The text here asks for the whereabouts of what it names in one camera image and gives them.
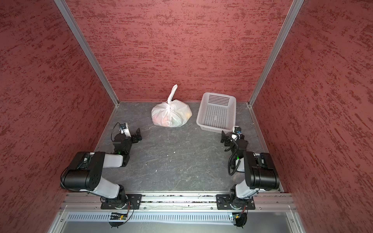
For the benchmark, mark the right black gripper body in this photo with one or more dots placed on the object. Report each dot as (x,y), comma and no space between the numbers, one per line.
(228,140)

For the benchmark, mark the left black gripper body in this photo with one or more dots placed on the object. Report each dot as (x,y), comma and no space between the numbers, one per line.
(135,140)

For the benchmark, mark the white plastic bag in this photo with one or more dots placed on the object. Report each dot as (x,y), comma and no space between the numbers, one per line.
(172,113)

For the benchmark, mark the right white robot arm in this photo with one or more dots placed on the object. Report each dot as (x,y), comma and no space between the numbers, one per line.
(259,172)

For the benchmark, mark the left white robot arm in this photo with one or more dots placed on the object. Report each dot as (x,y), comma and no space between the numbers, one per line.
(84,173)

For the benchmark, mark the white perforated plastic basket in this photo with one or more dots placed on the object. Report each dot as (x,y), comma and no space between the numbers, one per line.
(217,113)

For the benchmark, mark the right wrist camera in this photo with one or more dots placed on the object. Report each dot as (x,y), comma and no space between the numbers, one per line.
(237,133)

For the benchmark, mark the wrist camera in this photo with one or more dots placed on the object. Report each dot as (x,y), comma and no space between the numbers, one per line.
(237,133)
(123,128)

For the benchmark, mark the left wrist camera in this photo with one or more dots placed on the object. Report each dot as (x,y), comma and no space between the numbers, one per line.
(123,128)

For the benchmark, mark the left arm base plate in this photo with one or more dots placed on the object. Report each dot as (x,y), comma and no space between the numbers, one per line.
(130,201)

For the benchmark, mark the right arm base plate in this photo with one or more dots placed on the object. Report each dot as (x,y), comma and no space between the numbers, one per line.
(226,202)

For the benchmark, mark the aluminium front rail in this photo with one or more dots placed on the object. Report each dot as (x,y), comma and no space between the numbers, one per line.
(209,201)

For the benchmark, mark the white slotted cable duct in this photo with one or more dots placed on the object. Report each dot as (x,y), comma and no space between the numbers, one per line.
(162,217)

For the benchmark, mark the right aluminium corner post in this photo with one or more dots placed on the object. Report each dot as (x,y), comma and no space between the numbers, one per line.
(288,22)

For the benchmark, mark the aluminium corner post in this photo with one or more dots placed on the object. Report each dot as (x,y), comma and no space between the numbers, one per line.
(73,25)
(288,22)

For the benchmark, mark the left aluminium corner post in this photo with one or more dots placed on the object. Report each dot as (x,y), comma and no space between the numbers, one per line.
(73,25)

